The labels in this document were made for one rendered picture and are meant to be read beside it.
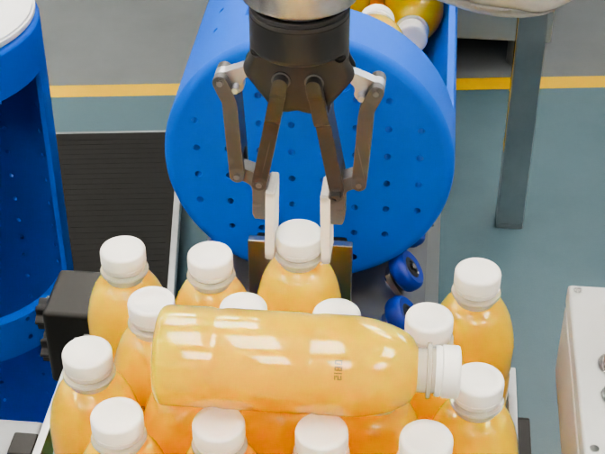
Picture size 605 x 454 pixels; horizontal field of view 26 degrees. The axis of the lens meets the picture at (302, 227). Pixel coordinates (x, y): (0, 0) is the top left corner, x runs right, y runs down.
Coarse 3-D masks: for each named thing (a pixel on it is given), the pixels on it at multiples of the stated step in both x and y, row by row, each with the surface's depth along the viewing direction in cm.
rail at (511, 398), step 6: (510, 372) 120; (510, 378) 120; (510, 384) 119; (510, 390) 119; (516, 390) 119; (510, 396) 118; (516, 396) 118; (510, 402) 117; (516, 402) 117; (510, 408) 117; (516, 408) 117; (510, 414) 116; (516, 414) 116; (516, 420) 116; (516, 426) 115
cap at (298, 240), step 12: (288, 228) 109; (300, 228) 109; (312, 228) 109; (276, 240) 109; (288, 240) 108; (300, 240) 108; (312, 240) 108; (288, 252) 108; (300, 252) 108; (312, 252) 108
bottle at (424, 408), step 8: (448, 344) 106; (416, 400) 106; (424, 400) 106; (432, 400) 106; (440, 400) 106; (416, 408) 106; (424, 408) 106; (432, 408) 106; (424, 416) 107; (432, 416) 107
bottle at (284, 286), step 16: (320, 256) 110; (272, 272) 110; (288, 272) 110; (304, 272) 110; (320, 272) 110; (272, 288) 110; (288, 288) 109; (304, 288) 109; (320, 288) 110; (336, 288) 112; (272, 304) 110; (288, 304) 110; (304, 304) 110
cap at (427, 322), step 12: (408, 312) 106; (420, 312) 106; (432, 312) 106; (444, 312) 106; (408, 324) 105; (420, 324) 104; (432, 324) 104; (444, 324) 104; (420, 336) 104; (432, 336) 104; (444, 336) 104
